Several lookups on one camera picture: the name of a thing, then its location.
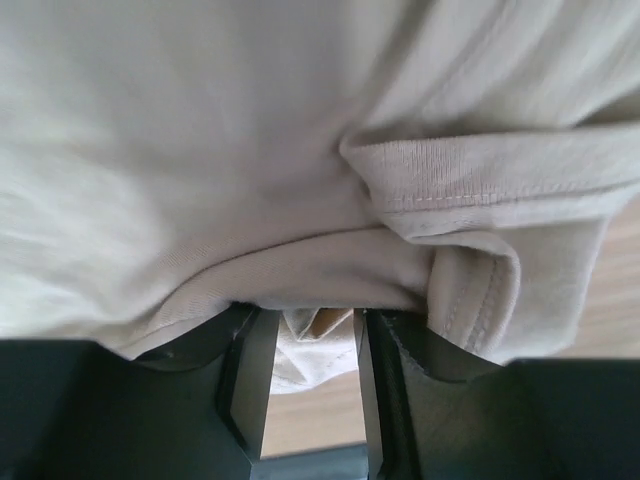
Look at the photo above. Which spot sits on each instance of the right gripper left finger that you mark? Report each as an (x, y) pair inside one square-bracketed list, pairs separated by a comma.
[(194, 408)]

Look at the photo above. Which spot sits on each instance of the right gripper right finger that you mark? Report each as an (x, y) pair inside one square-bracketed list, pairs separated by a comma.
[(435, 411)]

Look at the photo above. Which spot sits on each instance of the beige t shirt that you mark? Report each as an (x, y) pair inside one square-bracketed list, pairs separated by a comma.
[(162, 160)]

